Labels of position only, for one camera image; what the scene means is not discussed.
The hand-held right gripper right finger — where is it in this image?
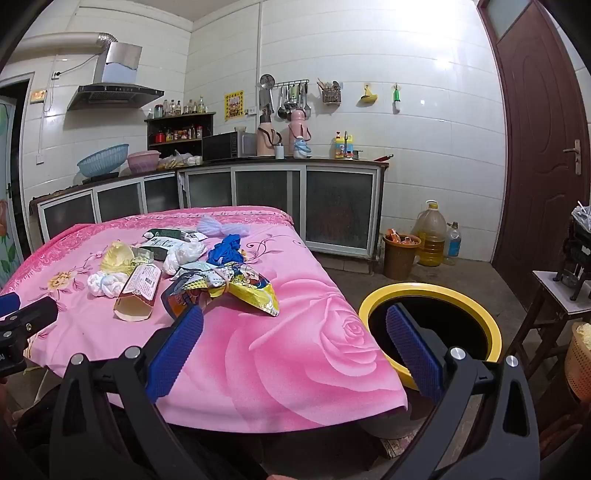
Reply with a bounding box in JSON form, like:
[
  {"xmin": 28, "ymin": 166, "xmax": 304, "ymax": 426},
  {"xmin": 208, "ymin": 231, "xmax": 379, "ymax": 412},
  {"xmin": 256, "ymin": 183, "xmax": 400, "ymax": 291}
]
[{"xmin": 385, "ymin": 304, "xmax": 543, "ymax": 480}]

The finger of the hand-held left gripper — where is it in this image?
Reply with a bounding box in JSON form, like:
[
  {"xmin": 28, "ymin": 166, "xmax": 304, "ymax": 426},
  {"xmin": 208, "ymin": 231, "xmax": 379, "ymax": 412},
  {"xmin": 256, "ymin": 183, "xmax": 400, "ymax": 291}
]
[{"xmin": 0, "ymin": 293, "xmax": 59, "ymax": 334}]

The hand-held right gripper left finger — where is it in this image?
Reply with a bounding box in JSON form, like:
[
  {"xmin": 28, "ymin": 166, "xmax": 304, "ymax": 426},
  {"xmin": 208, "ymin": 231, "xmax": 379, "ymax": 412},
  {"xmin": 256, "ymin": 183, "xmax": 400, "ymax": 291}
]
[{"xmin": 48, "ymin": 305, "xmax": 206, "ymax": 480}]

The orange blue snack packet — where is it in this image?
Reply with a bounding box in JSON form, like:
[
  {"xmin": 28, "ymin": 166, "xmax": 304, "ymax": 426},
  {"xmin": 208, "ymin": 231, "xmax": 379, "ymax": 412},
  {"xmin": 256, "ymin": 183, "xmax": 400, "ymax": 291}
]
[{"xmin": 159, "ymin": 271, "xmax": 218, "ymax": 320}]

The yellow rimmed black bin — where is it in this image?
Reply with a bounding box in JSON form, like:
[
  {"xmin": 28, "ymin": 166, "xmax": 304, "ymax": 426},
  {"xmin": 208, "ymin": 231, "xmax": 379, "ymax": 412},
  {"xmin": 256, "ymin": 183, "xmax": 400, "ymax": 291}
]
[{"xmin": 358, "ymin": 282, "xmax": 503, "ymax": 393}]

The white plastic bag wad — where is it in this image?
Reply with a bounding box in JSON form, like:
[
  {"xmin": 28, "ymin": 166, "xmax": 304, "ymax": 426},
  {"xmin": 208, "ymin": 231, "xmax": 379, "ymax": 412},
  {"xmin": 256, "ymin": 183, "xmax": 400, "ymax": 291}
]
[{"xmin": 163, "ymin": 239, "xmax": 206, "ymax": 275}]

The yellow cartoon snack packet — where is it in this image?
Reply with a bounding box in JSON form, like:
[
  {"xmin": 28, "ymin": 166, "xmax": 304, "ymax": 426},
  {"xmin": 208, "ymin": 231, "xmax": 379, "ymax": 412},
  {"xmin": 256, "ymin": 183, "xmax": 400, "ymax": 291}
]
[{"xmin": 203, "ymin": 261, "xmax": 281, "ymax": 318}]

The green white packet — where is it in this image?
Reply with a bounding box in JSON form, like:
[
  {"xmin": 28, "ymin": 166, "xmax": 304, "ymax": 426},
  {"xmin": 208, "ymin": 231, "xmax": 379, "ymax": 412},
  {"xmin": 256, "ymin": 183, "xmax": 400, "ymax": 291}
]
[
  {"xmin": 139, "ymin": 240, "xmax": 178, "ymax": 262},
  {"xmin": 142, "ymin": 227, "xmax": 208, "ymax": 243}
]

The blue plastic bag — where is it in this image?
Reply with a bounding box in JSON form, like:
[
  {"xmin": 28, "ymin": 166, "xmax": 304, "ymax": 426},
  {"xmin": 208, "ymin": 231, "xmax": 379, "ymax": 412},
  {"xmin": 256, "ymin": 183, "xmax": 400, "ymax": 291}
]
[{"xmin": 206, "ymin": 234, "xmax": 247, "ymax": 267}]

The brown paper carton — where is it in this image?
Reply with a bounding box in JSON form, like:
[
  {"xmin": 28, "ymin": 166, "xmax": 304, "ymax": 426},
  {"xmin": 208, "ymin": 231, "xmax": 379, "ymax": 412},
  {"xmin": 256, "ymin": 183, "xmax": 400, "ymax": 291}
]
[{"xmin": 113, "ymin": 264, "xmax": 163, "ymax": 322}]

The white blue tissue wad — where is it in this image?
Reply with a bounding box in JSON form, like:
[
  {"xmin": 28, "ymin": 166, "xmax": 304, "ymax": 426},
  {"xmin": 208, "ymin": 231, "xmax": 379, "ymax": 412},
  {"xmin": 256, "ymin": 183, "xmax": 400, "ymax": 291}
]
[{"xmin": 87, "ymin": 271, "xmax": 130, "ymax": 300}]

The brown waste bucket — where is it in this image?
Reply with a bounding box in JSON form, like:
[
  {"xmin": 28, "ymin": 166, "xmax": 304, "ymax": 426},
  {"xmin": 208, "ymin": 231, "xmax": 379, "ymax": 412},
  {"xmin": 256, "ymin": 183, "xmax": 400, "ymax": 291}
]
[{"xmin": 382, "ymin": 232, "xmax": 422, "ymax": 281}]

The pink floral blanket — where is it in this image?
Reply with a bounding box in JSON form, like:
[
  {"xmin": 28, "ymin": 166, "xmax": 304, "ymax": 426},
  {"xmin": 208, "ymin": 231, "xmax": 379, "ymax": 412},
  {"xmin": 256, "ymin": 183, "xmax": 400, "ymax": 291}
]
[{"xmin": 0, "ymin": 207, "xmax": 409, "ymax": 435}]

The crumpled yellow wrapper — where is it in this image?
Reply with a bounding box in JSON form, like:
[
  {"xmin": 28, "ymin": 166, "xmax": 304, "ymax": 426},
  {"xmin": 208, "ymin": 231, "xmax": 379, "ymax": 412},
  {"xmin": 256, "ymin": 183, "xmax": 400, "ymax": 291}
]
[{"xmin": 99, "ymin": 241, "xmax": 137, "ymax": 274}]

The flower painted glass door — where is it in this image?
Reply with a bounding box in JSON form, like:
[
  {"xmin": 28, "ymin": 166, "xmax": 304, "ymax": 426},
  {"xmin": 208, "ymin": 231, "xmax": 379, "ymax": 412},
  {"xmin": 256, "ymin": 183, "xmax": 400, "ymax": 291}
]
[{"xmin": 0, "ymin": 78, "xmax": 35, "ymax": 287}]

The large cooking oil jug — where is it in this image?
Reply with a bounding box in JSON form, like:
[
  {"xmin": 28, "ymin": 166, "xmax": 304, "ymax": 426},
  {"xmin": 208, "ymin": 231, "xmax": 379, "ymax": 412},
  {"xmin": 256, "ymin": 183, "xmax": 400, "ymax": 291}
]
[{"xmin": 411, "ymin": 200, "xmax": 448, "ymax": 267}]

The clear plastic bottle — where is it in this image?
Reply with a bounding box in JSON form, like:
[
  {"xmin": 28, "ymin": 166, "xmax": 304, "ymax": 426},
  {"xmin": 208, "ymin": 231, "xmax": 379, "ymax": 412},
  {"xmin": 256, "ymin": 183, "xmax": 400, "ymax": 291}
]
[{"xmin": 444, "ymin": 222, "xmax": 462, "ymax": 266}]

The small wooden table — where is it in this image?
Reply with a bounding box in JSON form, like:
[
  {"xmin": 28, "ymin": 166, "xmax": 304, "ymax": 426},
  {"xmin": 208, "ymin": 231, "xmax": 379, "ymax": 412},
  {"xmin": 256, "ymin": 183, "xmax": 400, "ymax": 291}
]
[{"xmin": 510, "ymin": 270, "xmax": 591, "ymax": 370}]

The cream wicker basket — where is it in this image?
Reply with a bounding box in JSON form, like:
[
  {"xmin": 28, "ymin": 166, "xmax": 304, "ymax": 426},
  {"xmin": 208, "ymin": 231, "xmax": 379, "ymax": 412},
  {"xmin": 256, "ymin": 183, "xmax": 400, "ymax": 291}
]
[{"xmin": 564, "ymin": 322, "xmax": 591, "ymax": 402}]

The glass fronted kitchen cabinet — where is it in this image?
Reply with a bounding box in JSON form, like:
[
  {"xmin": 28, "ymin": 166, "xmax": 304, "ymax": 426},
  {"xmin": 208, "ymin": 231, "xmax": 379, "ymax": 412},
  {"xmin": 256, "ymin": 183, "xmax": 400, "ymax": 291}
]
[{"xmin": 28, "ymin": 157, "xmax": 391, "ymax": 261}]

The blue plastic basket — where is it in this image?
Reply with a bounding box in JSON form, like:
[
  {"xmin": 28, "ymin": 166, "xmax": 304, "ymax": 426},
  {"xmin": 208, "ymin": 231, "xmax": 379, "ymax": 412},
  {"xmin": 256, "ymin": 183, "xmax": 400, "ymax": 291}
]
[{"xmin": 76, "ymin": 143, "xmax": 130, "ymax": 178}]

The pink plastic basin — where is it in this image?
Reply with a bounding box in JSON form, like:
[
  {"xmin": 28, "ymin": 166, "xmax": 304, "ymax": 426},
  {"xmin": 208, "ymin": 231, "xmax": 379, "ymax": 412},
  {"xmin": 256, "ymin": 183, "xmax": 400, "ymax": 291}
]
[{"xmin": 127, "ymin": 150, "xmax": 162, "ymax": 174}]

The black metal stove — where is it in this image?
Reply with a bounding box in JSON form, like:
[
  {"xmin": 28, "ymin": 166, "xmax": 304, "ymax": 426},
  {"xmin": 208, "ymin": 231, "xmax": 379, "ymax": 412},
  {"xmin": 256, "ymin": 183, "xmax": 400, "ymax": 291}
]
[{"xmin": 551, "ymin": 203, "xmax": 591, "ymax": 303}]

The bag of buns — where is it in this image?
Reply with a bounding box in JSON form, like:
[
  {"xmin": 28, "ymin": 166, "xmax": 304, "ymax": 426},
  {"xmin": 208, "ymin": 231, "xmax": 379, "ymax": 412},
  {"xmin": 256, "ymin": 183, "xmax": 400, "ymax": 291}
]
[{"xmin": 157, "ymin": 150, "xmax": 204, "ymax": 171}]

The black microwave oven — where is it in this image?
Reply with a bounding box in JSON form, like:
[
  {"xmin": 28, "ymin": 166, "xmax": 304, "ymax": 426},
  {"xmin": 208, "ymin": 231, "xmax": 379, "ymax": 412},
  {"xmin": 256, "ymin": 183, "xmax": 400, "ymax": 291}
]
[{"xmin": 202, "ymin": 131, "xmax": 257, "ymax": 162}]

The row of sauce jars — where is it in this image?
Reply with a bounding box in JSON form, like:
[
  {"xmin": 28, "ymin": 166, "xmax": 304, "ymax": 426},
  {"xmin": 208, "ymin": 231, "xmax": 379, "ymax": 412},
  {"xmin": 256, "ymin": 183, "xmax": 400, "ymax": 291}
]
[{"xmin": 154, "ymin": 124, "xmax": 204, "ymax": 144}]

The yellow detergent bottle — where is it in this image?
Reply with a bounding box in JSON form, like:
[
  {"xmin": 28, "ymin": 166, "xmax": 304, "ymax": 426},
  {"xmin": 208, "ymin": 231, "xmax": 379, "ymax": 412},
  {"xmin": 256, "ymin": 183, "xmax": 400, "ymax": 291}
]
[{"xmin": 330, "ymin": 131, "xmax": 354, "ymax": 160}]

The black shelf rack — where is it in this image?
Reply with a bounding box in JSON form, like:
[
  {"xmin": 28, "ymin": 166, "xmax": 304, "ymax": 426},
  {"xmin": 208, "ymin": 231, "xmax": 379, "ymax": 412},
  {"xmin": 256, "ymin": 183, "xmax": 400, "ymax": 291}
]
[{"xmin": 144, "ymin": 112, "xmax": 217, "ymax": 160}]

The beige thermos flask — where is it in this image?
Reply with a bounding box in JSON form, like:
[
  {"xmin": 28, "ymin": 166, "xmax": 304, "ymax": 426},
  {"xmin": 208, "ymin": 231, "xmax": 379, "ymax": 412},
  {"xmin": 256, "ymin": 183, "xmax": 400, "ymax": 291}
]
[{"xmin": 257, "ymin": 104, "xmax": 282, "ymax": 158}]

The steel range hood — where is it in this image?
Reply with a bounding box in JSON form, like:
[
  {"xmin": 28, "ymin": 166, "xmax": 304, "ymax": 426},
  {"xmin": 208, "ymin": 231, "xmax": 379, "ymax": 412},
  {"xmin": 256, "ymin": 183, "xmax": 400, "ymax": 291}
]
[{"xmin": 67, "ymin": 42, "xmax": 165, "ymax": 112}]

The row of condiment bottles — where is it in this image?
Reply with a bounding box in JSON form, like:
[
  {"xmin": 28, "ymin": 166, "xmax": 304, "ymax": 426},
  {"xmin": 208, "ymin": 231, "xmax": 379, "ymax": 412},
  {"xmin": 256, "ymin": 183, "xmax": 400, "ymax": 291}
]
[{"xmin": 147, "ymin": 96, "xmax": 207, "ymax": 119}]

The brown wooden door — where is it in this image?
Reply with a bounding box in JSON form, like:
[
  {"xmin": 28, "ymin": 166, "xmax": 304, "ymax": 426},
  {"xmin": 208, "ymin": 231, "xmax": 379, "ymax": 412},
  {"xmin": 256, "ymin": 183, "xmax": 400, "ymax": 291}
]
[{"xmin": 478, "ymin": 0, "xmax": 591, "ymax": 315}]

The pink thermos flask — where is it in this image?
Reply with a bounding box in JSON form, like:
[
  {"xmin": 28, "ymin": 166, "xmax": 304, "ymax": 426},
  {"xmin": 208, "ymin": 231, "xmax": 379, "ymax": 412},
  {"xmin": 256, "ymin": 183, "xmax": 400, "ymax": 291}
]
[{"xmin": 288, "ymin": 108, "xmax": 312, "ymax": 158}]

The row of hanging kitchen utensils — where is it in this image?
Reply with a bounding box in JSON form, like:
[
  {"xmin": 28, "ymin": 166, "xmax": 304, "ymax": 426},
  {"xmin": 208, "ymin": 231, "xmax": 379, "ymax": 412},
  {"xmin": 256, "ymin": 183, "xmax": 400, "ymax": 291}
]
[{"xmin": 276, "ymin": 79, "xmax": 311, "ymax": 118}]

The metal skimmer ladle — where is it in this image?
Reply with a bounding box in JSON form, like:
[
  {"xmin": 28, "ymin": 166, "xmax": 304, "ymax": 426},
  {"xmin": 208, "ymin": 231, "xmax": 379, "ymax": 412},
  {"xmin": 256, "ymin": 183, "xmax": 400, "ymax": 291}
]
[{"xmin": 259, "ymin": 74, "xmax": 276, "ymax": 109}]

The yellow wall poster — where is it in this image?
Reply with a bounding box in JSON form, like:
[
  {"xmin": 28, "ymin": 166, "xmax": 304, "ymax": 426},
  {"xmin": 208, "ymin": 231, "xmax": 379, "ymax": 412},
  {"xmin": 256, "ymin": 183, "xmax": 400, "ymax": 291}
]
[{"xmin": 224, "ymin": 90, "xmax": 245, "ymax": 121}]

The metal door handle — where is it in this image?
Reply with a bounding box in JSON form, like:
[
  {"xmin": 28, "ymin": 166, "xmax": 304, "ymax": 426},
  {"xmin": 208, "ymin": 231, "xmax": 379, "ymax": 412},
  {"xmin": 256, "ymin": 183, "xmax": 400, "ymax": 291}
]
[{"xmin": 562, "ymin": 139, "xmax": 583, "ymax": 175}]

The silver exhaust duct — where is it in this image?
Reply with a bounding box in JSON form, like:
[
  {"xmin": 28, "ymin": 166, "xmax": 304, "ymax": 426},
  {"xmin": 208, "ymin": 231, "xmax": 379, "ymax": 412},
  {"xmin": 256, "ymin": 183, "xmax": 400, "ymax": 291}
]
[{"xmin": 18, "ymin": 32, "xmax": 118, "ymax": 58}]

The wall chopstick holder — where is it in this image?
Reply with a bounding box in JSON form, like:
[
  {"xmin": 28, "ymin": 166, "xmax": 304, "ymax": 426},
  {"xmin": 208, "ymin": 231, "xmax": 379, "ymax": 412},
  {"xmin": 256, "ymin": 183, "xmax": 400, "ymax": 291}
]
[{"xmin": 316, "ymin": 78, "xmax": 342, "ymax": 104}]

